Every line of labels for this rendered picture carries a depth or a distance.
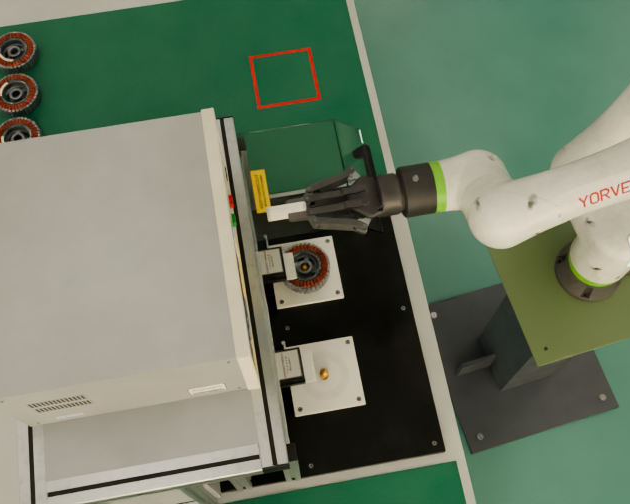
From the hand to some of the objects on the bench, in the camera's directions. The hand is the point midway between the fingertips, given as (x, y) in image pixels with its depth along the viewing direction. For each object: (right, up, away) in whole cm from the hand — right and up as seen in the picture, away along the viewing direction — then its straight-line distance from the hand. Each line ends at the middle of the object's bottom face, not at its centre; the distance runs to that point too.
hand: (286, 211), depth 144 cm
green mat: (-29, +31, +60) cm, 74 cm away
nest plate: (+7, -34, +30) cm, 46 cm away
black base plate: (+3, -24, +37) cm, 44 cm away
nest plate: (+3, -12, +40) cm, 42 cm away
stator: (+3, -11, +38) cm, 40 cm away
